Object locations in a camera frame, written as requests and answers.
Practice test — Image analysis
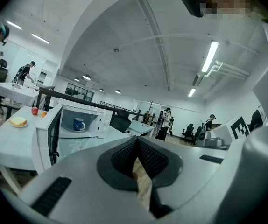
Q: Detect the dark metal railing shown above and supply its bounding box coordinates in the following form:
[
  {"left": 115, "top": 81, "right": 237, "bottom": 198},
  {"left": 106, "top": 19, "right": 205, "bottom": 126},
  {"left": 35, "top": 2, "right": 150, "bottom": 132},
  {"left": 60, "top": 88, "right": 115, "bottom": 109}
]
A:
[{"left": 36, "top": 85, "right": 144, "bottom": 122}]

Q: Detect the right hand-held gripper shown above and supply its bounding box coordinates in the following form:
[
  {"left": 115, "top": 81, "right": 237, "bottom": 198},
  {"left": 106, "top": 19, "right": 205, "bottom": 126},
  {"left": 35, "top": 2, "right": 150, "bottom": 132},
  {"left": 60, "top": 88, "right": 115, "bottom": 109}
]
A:
[{"left": 196, "top": 115, "right": 251, "bottom": 150}]

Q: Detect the white microwave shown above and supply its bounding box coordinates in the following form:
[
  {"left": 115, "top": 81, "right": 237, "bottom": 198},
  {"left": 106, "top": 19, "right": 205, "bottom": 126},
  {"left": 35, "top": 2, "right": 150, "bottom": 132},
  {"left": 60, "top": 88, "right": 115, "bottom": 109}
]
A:
[{"left": 31, "top": 98, "right": 113, "bottom": 175}]

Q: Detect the blue cup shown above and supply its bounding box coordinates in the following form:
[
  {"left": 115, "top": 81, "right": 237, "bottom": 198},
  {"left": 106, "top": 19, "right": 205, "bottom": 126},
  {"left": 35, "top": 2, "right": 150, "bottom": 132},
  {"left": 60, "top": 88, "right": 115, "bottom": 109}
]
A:
[{"left": 73, "top": 117, "right": 86, "bottom": 132}]

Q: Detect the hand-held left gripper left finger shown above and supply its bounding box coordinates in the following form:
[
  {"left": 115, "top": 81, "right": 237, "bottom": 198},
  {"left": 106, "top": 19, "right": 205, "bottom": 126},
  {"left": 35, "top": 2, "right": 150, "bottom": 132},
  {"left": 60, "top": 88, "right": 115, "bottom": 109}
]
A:
[{"left": 19, "top": 136, "right": 158, "bottom": 224}]

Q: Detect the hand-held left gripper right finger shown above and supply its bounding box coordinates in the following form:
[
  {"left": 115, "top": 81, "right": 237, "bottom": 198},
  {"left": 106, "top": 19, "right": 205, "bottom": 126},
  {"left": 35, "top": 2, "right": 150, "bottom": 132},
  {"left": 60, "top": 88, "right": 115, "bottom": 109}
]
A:
[{"left": 137, "top": 136, "right": 229, "bottom": 219}]

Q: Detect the white tiled table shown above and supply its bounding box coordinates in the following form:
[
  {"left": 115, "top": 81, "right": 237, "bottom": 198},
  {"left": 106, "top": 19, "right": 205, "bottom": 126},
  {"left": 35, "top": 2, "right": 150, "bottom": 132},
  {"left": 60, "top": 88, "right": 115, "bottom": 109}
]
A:
[{"left": 0, "top": 82, "right": 40, "bottom": 113}]

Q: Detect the black head-worn camera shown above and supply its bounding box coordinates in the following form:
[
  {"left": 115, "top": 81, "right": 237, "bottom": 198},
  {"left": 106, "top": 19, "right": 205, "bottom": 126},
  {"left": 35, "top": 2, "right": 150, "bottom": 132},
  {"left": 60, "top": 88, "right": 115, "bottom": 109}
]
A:
[{"left": 179, "top": 0, "right": 206, "bottom": 18}]

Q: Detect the yellow sponge on dish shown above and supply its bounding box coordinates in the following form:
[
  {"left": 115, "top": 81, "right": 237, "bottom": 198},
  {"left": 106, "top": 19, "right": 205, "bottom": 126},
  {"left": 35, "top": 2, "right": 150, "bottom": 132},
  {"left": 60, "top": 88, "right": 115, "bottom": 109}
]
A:
[{"left": 9, "top": 121, "right": 28, "bottom": 128}]

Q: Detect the pale glass-top table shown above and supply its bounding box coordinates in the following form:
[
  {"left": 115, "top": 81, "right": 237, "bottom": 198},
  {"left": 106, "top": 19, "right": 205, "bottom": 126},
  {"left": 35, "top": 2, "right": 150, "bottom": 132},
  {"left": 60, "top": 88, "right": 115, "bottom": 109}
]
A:
[{"left": 124, "top": 119, "right": 155, "bottom": 136}]

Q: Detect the dark glass window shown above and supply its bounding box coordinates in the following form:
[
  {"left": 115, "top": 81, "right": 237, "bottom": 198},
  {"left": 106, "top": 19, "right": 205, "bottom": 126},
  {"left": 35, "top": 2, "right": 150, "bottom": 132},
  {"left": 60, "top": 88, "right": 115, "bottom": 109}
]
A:
[{"left": 65, "top": 82, "right": 94, "bottom": 102}]

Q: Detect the black mesh office chair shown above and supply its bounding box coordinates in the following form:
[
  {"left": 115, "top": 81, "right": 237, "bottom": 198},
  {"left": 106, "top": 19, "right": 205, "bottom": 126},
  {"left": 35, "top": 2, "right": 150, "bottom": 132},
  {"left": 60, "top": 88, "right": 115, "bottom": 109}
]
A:
[{"left": 110, "top": 110, "right": 132, "bottom": 133}]

